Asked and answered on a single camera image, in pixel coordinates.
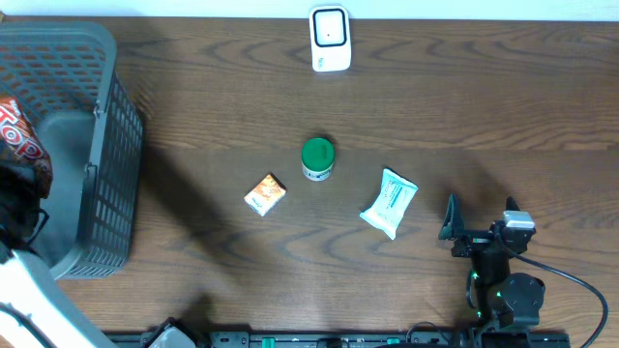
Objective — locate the white barcode scanner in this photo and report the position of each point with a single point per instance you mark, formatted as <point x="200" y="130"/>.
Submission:
<point x="330" y="39"/>

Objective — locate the grey plastic shopping basket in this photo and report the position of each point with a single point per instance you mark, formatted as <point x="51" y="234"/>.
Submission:
<point x="63" y="77"/>

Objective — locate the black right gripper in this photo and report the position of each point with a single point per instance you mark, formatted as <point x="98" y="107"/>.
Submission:
<point x="473" y="240"/>

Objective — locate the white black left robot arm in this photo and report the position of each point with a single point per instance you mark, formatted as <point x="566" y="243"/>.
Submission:
<point x="35" y="312"/>

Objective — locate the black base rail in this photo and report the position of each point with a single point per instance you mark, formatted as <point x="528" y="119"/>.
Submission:
<point x="175" y="333"/>

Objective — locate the small orange box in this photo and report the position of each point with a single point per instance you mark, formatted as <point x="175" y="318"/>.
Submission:
<point x="265" y="195"/>

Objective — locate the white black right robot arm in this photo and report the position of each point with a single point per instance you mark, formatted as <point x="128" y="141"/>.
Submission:
<point x="508" y="304"/>

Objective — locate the green lid supplement bottle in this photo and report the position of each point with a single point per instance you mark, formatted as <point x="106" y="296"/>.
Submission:
<point x="318" y="158"/>

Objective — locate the light green wipes pack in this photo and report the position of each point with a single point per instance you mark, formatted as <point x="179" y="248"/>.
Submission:
<point x="391" y="203"/>

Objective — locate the red orange snack bar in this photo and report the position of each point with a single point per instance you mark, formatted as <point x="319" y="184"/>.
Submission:
<point x="19" y="135"/>

